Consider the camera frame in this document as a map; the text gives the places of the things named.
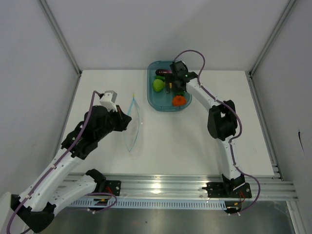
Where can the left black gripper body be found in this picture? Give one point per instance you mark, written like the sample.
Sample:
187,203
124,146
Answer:
112,124

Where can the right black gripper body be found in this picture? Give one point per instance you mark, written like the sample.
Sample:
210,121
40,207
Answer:
169,78

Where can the clear zip top bag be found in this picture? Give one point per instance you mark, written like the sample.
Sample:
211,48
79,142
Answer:
133,136

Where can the purple toy eggplant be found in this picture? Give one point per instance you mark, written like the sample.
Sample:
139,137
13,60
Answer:
162,72

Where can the orange toy pumpkin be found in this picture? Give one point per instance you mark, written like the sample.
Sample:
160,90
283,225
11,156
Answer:
179,101

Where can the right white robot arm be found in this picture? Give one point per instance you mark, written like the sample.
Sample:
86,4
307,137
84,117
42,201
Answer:
222,122

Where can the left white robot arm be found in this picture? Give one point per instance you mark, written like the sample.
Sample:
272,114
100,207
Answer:
38,205

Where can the light green toy cabbage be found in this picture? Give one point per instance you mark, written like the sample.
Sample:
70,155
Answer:
158,85

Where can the teal plastic tray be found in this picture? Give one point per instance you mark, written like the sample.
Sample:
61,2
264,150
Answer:
162,101

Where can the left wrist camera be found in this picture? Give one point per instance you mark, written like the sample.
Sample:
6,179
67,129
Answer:
107,100

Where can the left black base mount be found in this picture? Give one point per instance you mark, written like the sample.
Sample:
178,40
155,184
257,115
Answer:
112,187

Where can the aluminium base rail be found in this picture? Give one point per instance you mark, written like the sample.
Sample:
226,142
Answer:
190,187

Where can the white slotted cable duct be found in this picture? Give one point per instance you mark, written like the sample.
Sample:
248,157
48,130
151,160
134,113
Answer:
202,204

